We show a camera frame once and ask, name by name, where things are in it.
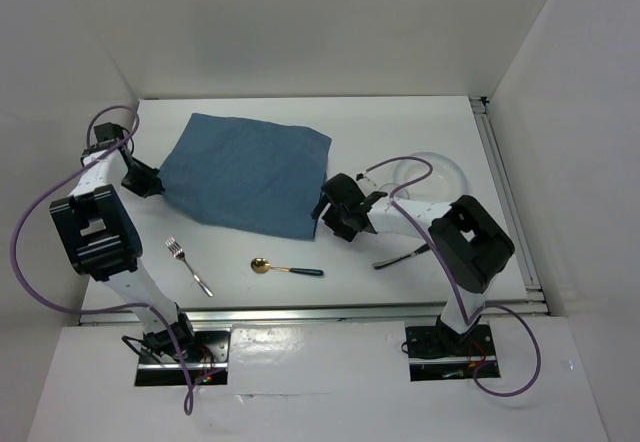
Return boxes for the blue cloth napkin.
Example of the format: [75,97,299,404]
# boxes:
[159,113,332,241]

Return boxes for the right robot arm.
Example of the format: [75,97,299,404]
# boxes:
[311,173,515,354]

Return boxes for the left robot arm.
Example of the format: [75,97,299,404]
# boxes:
[49,144,198,361]

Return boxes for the clear plastic cup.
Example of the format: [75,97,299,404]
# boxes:
[378,182,411,200]

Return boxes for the silver fork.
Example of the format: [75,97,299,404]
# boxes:
[165,237,214,298]

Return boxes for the silver table knife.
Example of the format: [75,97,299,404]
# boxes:
[372,244,430,270]

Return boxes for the clear glass plate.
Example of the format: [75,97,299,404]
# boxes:
[393,152,469,202]

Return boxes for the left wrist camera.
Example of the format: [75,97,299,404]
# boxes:
[93,122,129,150]

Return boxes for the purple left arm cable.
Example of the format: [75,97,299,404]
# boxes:
[10,105,221,416]

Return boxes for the gold spoon with dark handle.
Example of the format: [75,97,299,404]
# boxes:
[250,257,325,277]

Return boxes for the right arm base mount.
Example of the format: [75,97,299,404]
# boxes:
[400,324,501,382]

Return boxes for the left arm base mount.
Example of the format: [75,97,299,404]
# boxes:
[127,328,231,387]

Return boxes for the aluminium rail frame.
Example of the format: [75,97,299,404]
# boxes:
[469,97,551,316]

